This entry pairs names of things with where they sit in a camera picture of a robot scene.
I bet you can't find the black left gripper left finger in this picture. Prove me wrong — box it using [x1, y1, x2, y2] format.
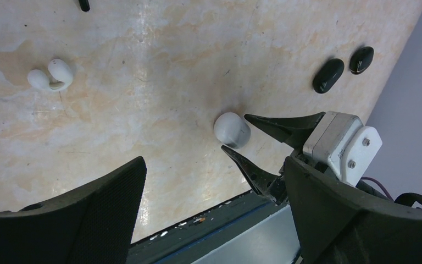
[0, 157, 147, 263]

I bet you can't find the white clip earbud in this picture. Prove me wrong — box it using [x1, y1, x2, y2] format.
[27, 59, 74, 92]

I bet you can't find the black earbud charging case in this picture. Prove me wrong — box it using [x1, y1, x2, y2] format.
[312, 58, 345, 94]

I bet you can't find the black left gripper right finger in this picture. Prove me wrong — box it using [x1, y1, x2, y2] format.
[284, 157, 422, 263]

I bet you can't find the white earbud charging case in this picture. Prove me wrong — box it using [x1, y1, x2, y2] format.
[213, 112, 251, 149]

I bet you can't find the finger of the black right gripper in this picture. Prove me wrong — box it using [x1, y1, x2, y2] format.
[244, 112, 325, 149]
[221, 145, 288, 205]

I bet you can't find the black stem earbud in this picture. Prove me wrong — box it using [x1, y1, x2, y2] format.
[78, 0, 90, 12]

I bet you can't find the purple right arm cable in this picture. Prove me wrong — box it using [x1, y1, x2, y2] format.
[360, 177, 395, 202]

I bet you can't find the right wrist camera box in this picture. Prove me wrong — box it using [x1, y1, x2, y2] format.
[302, 111, 383, 186]

